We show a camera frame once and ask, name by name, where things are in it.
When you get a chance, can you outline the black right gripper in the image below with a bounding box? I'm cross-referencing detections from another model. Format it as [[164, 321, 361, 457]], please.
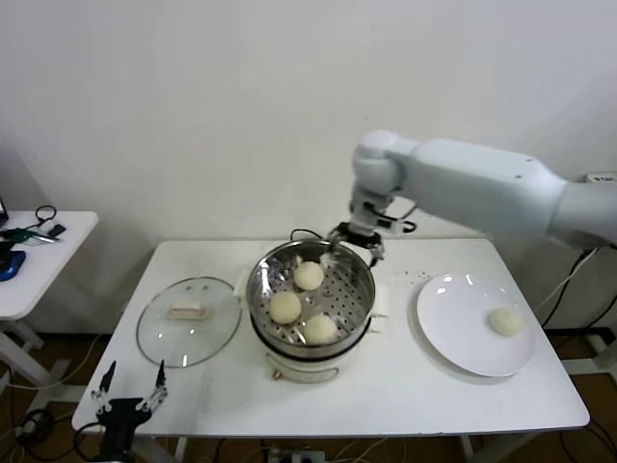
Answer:
[[326, 221, 388, 268]]

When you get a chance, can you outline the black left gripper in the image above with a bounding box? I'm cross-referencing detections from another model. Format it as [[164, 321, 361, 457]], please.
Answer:
[[91, 358, 171, 463]]

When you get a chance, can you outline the white steamed baozi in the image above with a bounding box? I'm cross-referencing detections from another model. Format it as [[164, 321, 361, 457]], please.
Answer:
[[486, 307, 525, 338], [302, 313, 338, 346], [268, 291, 303, 325], [293, 259, 325, 292]]

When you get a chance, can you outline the glass lid with white handle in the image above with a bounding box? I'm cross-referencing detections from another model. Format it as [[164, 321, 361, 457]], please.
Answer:
[[136, 276, 243, 369]]

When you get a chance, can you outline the steel perforated steamer basket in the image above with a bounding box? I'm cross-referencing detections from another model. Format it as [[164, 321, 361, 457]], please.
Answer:
[[233, 239, 390, 356]]

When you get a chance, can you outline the white work table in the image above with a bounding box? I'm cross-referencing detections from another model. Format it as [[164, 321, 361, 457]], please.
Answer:
[[70, 238, 590, 463]]

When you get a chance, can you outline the white round plate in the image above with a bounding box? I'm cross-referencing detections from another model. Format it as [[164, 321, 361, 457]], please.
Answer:
[[416, 273, 537, 378]]

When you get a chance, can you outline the blue and black device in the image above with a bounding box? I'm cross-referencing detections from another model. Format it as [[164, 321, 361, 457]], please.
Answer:
[[0, 250, 26, 284]]

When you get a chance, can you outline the white power strip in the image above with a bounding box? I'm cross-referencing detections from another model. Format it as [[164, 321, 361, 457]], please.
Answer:
[[269, 448, 327, 463]]

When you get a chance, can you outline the tall white side table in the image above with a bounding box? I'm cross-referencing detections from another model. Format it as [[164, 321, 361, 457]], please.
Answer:
[[558, 171, 617, 375]]

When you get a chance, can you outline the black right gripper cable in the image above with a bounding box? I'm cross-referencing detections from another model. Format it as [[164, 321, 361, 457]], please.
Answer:
[[385, 204, 418, 235]]

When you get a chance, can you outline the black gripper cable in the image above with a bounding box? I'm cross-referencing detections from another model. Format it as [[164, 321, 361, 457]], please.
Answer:
[[76, 420, 105, 455], [385, 204, 418, 235]]

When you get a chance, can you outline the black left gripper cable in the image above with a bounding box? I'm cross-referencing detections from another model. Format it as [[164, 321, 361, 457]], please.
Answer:
[[76, 420, 105, 455]]

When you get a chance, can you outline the black floor cable coil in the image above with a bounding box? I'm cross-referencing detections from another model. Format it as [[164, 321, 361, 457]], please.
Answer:
[[13, 408, 58, 452]]

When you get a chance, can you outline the black looped cable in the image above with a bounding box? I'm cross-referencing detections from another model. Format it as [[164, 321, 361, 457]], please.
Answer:
[[23, 205, 59, 232]]

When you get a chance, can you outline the white cable with black plug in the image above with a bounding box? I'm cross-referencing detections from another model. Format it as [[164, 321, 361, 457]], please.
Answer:
[[532, 248, 597, 325]]

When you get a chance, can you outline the thin black wall cable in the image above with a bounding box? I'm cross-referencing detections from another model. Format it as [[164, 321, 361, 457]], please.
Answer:
[[542, 248, 617, 330]]

